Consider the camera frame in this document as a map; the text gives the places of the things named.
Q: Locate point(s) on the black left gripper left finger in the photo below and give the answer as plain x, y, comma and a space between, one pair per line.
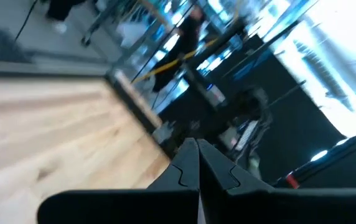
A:
165, 202

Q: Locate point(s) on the white plastic bag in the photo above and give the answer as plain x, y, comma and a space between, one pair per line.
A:
131, 32

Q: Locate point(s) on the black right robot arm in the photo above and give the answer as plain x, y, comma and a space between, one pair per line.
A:
246, 124

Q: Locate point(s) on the person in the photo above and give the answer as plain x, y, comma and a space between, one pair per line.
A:
61, 12
181, 46

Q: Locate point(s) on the black aluminium table frame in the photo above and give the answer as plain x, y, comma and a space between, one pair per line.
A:
134, 99

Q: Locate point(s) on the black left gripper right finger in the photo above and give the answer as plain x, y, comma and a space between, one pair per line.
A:
259, 205

